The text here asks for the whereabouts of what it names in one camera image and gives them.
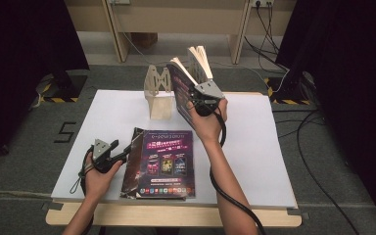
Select purple magazine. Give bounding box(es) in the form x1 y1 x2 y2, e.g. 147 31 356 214
136 129 197 200
165 58 201 129

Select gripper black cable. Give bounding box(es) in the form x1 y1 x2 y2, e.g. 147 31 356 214
69 146 95 235
209 109 268 235

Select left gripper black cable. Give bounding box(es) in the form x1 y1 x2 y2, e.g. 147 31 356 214
69 146 95 235

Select white floor cable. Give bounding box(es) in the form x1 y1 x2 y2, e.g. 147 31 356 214
121 32 290 96

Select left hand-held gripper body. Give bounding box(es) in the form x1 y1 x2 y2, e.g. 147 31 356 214
89 138 125 174

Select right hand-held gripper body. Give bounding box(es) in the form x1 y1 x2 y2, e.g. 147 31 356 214
189 79 225 118

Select white table sheet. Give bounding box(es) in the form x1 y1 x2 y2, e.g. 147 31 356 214
51 89 298 210

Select light wooden desk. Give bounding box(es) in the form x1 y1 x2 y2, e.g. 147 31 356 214
62 0 298 66

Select white wall outlet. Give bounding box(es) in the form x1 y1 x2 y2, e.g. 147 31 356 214
251 0 275 8

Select white picture-grid magazine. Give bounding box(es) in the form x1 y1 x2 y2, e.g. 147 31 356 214
187 45 214 87

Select brown cardboard box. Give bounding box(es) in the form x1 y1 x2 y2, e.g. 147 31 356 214
130 32 160 50

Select black curtain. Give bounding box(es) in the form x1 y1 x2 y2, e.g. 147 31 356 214
0 0 89 172
275 0 376 226

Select person's left hand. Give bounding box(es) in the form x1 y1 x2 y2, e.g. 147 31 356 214
83 159 123 202

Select black cables from wall outlet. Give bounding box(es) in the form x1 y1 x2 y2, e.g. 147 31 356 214
244 2 290 73

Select wooden expandable book rack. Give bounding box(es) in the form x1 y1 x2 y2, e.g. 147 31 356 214
143 64 177 120

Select stand base with striped tape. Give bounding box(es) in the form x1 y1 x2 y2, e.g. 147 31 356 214
40 71 88 104
263 71 315 106

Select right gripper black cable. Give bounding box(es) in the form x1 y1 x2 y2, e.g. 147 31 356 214
209 109 268 235

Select person's right hand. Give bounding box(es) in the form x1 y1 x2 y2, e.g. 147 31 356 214
186 97 229 145

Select long black floor cable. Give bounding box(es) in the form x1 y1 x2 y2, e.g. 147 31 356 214
296 109 361 235

